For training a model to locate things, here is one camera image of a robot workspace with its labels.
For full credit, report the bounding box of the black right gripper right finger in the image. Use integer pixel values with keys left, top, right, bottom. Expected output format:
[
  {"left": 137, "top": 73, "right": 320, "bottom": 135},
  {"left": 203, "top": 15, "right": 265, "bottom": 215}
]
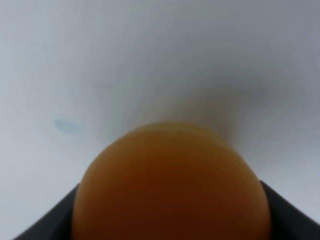
[{"left": 261, "top": 181, "right": 320, "bottom": 240}]

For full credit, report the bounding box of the red-yellow peach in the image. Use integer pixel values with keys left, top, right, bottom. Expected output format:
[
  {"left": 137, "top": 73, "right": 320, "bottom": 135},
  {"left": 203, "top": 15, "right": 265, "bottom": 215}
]
[{"left": 71, "top": 123, "right": 271, "bottom": 240}]

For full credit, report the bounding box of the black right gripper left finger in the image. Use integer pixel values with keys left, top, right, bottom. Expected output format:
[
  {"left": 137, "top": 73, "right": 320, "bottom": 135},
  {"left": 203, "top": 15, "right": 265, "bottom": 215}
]
[{"left": 14, "top": 186, "right": 78, "bottom": 240}]

